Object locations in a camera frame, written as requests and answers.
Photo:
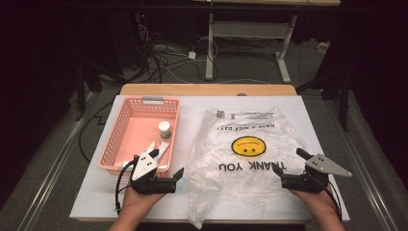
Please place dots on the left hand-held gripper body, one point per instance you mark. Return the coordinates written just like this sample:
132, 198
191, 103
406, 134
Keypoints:
144, 166

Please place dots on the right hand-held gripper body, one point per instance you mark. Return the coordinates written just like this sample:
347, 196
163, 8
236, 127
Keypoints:
324, 165

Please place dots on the white ointment tube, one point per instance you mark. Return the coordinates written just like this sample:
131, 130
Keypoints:
164, 148

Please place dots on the white-capped small jar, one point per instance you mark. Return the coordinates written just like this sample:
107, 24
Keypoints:
164, 125

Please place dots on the pink plastic basket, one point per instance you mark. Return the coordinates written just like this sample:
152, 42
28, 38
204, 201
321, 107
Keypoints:
138, 128

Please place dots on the smiley-face plastic bag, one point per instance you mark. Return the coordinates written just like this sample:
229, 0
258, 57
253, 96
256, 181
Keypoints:
224, 179

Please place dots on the person's left hand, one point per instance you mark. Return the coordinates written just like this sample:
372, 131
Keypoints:
138, 203

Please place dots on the person's right hand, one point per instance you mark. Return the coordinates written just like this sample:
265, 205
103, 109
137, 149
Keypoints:
319, 203

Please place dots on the white board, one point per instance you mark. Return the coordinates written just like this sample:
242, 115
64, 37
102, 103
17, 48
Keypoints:
189, 134

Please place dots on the black stand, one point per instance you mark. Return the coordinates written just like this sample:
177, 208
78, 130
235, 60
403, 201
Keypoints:
344, 102
80, 96

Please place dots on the white power adapter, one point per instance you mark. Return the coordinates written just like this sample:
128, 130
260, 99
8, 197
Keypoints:
191, 55

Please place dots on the white-legged desk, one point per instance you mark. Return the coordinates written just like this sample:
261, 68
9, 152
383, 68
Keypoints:
210, 48

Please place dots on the metal floor rail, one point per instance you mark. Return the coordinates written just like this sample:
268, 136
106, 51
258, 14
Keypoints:
48, 186
369, 179

